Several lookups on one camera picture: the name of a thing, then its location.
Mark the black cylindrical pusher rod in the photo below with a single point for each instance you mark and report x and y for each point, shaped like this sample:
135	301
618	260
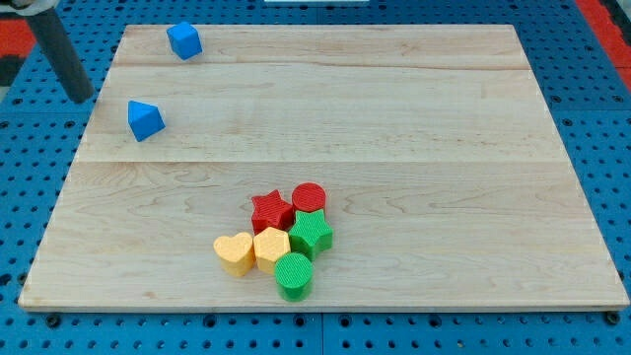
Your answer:
57	47

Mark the blue triangle block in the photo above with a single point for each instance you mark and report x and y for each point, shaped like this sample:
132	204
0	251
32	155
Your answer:
144	120

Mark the blue cube block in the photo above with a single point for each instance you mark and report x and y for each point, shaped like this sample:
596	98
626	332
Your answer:
184	40

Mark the red star block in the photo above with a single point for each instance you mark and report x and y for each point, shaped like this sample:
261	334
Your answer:
271	210

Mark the yellow heart block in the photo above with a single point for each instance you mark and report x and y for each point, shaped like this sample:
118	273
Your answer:
236	253

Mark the yellow hexagon block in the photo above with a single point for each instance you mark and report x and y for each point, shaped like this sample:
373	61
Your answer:
269	246

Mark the red cylinder block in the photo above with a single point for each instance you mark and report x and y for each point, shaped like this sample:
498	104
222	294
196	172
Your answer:
308	197

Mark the green star block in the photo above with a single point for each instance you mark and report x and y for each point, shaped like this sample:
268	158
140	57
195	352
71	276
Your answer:
310	234

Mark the green cylinder block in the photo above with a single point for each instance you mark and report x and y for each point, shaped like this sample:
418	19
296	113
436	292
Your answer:
294	277

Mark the wooden board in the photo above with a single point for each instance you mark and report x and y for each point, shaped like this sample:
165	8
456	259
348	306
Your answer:
448	185

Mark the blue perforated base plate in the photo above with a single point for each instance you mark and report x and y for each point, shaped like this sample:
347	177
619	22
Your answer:
580	61

